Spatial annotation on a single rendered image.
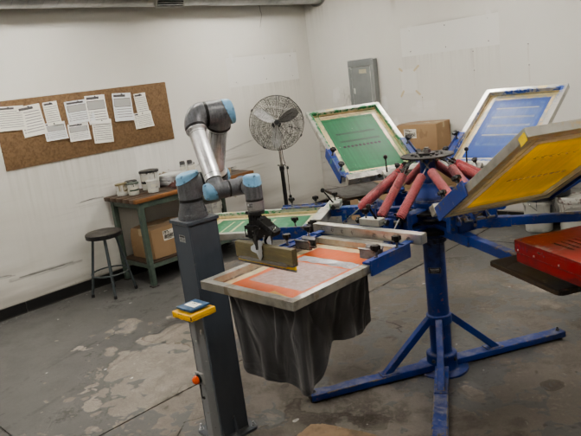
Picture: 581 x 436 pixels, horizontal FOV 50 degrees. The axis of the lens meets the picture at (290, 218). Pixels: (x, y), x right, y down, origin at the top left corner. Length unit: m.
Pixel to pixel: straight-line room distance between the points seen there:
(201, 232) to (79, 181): 3.42
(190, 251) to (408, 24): 5.01
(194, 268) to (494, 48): 4.70
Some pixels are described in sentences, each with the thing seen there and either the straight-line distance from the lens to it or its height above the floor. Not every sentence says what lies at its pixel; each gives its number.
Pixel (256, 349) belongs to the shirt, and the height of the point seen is 0.66.
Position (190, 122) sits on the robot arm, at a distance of 2.79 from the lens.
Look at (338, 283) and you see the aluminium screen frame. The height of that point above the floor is 0.98.
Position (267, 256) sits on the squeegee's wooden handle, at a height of 1.10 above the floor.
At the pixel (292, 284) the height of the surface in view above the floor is 0.96.
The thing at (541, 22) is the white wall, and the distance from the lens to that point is 6.80.
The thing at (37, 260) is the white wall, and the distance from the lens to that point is 6.29.
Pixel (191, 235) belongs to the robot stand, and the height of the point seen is 1.13.
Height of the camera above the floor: 1.83
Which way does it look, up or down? 13 degrees down
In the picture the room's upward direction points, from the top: 7 degrees counter-clockwise
